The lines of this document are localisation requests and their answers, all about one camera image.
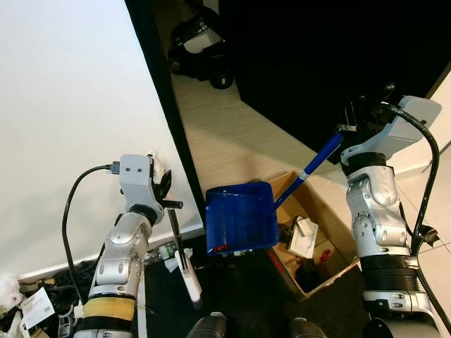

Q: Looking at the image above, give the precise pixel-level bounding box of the black wall edge strip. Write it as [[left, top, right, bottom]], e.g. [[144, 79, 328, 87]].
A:
[[125, 0, 206, 237]]

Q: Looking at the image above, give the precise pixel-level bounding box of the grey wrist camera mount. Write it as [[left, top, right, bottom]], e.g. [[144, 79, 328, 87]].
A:
[[118, 154, 166, 210], [342, 96, 443, 166]]

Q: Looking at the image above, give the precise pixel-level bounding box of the clear plastic bottle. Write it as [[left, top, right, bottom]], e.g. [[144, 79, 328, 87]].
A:
[[144, 243, 178, 267]]

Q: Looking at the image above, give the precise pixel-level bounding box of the black wheeled device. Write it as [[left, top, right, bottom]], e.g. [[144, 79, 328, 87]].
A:
[[168, 6, 235, 89]]

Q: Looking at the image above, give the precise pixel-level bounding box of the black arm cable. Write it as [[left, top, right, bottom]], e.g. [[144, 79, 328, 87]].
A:
[[62, 164, 122, 286], [384, 102, 442, 254]]

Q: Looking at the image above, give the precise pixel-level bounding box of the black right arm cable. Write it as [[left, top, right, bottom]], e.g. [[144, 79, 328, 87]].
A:
[[384, 102, 442, 254]]

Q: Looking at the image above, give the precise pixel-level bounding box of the robot leg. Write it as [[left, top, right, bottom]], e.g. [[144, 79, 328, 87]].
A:
[[289, 317, 329, 338], [185, 313, 228, 338]]

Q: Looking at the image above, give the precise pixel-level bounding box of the white paper card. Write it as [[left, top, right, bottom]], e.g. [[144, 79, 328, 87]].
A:
[[21, 287, 56, 330]]

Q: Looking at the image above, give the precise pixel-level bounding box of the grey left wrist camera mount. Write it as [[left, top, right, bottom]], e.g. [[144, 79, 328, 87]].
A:
[[118, 154, 166, 210]]

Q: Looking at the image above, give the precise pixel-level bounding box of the white crumpled paper carton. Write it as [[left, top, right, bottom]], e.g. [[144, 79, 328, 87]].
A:
[[288, 217, 319, 258]]

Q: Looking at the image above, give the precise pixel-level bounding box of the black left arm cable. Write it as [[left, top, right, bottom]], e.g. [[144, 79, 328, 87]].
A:
[[62, 164, 122, 286]]

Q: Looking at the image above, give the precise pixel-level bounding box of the blue plastic dustpan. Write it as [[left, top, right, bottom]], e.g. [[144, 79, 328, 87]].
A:
[[206, 125, 353, 256]]

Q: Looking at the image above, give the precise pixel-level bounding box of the robot right leg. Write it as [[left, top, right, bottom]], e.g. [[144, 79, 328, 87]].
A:
[[289, 317, 329, 338]]

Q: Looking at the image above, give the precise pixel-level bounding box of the robot left leg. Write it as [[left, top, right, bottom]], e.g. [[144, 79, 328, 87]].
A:
[[185, 313, 228, 338]]

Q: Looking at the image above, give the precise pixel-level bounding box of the brown cardboard box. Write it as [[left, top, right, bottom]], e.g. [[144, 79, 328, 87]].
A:
[[268, 171, 362, 302]]

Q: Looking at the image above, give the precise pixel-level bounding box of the black cabinet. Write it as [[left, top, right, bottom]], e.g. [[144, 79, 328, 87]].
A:
[[218, 0, 451, 166]]

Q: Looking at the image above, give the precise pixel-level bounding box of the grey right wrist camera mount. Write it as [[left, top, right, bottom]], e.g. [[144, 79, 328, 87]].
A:
[[342, 96, 443, 166]]

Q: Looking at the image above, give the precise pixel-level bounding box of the black and white hand brush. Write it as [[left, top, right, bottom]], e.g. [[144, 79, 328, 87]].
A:
[[144, 151, 203, 305]]

